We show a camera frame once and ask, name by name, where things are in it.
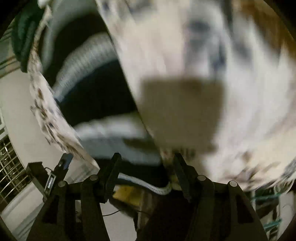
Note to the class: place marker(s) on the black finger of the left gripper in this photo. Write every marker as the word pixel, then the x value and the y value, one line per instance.
pixel 46 179

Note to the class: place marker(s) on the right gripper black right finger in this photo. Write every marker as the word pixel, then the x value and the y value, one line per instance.
pixel 202 210

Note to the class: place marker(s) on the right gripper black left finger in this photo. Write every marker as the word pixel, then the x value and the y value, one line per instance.
pixel 73 212

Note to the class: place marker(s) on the black grey striped sweater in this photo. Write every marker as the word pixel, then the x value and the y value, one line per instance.
pixel 91 96

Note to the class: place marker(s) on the floral bed sheet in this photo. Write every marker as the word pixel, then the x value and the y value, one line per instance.
pixel 213 80

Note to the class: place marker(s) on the dark green folded blanket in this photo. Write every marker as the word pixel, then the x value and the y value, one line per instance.
pixel 24 28

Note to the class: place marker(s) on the window with white frame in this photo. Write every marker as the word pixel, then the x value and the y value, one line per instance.
pixel 13 177

